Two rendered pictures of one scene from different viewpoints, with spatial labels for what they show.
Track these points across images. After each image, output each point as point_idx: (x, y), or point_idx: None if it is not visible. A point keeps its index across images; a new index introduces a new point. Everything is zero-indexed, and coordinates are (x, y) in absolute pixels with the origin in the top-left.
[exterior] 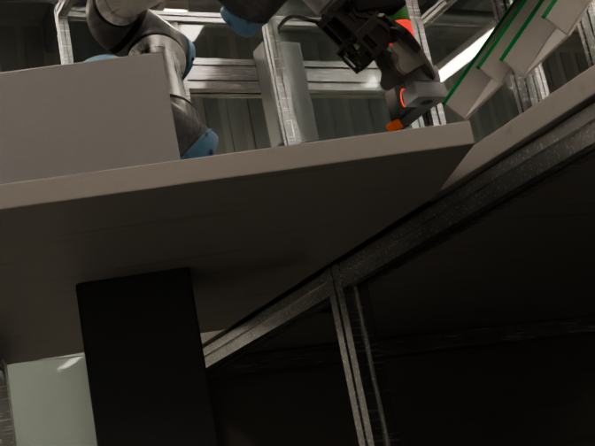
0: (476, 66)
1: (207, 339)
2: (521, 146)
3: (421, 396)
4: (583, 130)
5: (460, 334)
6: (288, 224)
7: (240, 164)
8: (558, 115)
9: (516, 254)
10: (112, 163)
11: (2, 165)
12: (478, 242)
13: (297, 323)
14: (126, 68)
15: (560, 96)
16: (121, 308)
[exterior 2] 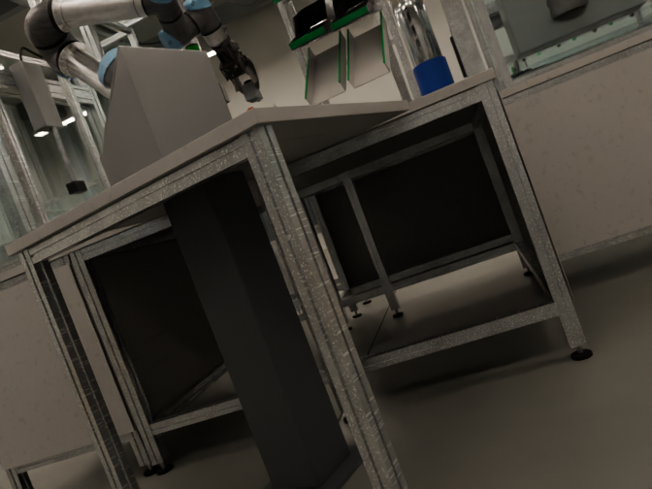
0: (339, 81)
1: (120, 231)
2: (408, 114)
3: (167, 263)
4: (443, 107)
5: None
6: (309, 146)
7: (365, 108)
8: (438, 100)
9: None
10: (204, 111)
11: (154, 105)
12: None
13: None
14: (194, 57)
15: (440, 92)
16: (224, 191)
